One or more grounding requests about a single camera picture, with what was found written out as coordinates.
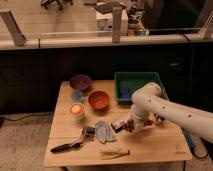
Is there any black handled kitchen tool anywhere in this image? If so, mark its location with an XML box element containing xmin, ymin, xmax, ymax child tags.
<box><xmin>50</xmin><ymin>125</ymin><xmax>96</xmax><ymax>154</ymax></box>

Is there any bunch of dark grapes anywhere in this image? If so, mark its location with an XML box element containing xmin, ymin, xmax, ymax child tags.
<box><xmin>123</xmin><ymin>119</ymin><xmax>153</xmax><ymax>133</ymax></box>

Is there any white cup orange inside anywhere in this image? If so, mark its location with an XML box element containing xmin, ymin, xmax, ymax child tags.
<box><xmin>70</xmin><ymin>103</ymin><xmax>85</xmax><ymax>120</ymax></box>

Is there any black office chair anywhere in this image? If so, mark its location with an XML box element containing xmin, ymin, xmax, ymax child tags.
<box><xmin>40</xmin><ymin>0</ymin><xmax>73</xmax><ymax>10</ymax></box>

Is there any left grey railing post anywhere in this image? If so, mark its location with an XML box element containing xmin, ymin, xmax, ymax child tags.
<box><xmin>0</xmin><ymin>10</ymin><xmax>26</xmax><ymax>46</ymax></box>

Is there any small metal cup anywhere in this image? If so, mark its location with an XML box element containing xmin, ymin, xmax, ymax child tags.
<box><xmin>155</xmin><ymin>115</ymin><xmax>165</xmax><ymax>125</ymax></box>

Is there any blue object beside table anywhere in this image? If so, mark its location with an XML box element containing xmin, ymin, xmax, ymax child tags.
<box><xmin>184</xmin><ymin>132</ymin><xmax>195</xmax><ymax>149</ymax></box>

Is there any red bowl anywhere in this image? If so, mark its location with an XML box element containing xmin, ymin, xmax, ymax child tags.
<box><xmin>88</xmin><ymin>91</ymin><xmax>110</xmax><ymax>110</ymax></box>

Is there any middle grey railing post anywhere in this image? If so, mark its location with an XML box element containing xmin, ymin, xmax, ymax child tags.
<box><xmin>112</xmin><ymin>7</ymin><xmax>122</xmax><ymax>43</ymax></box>

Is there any grey railing post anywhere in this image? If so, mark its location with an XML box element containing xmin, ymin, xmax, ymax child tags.
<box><xmin>0</xmin><ymin>10</ymin><xmax>26</xmax><ymax>46</ymax></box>
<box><xmin>112</xmin><ymin>7</ymin><xmax>122</xmax><ymax>43</ymax></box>

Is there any black cable on floor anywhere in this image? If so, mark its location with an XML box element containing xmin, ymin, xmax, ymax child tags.
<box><xmin>0</xmin><ymin>112</ymin><xmax>54</xmax><ymax>123</ymax></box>

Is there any small blue cup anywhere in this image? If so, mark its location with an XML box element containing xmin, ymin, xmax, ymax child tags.
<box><xmin>71</xmin><ymin>90</ymin><xmax>83</xmax><ymax>102</ymax></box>

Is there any white cardboard box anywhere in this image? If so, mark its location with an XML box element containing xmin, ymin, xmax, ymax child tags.
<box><xmin>96</xmin><ymin>10</ymin><xmax>128</xmax><ymax>36</ymax></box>

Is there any blue sponge in bin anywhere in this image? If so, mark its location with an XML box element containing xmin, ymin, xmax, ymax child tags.
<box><xmin>120</xmin><ymin>87</ymin><xmax>131</xmax><ymax>99</ymax></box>

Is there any grey folded cloth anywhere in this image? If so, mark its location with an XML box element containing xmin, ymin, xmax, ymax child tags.
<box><xmin>95</xmin><ymin>121</ymin><xmax>116</xmax><ymax>144</ymax></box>

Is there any purple bowl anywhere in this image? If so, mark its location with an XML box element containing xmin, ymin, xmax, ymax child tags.
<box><xmin>69</xmin><ymin>74</ymin><xmax>92</xmax><ymax>91</ymax></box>

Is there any green plastic bin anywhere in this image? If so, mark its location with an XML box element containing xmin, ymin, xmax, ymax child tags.
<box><xmin>114</xmin><ymin>72</ymin><xmax>168</xmax><ymax>105</ymax></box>

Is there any black white rectangular box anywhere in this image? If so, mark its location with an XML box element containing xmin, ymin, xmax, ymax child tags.
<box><xmin>111</xmin><ymin>120</ymin><xmax>126</xmax><ymax>133</ymax></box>

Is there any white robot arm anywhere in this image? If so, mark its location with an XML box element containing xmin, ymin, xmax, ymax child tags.
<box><xmin>129</xmin><ymin>82</ymin><xmax>213</xmax><ymax>143</ymax></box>

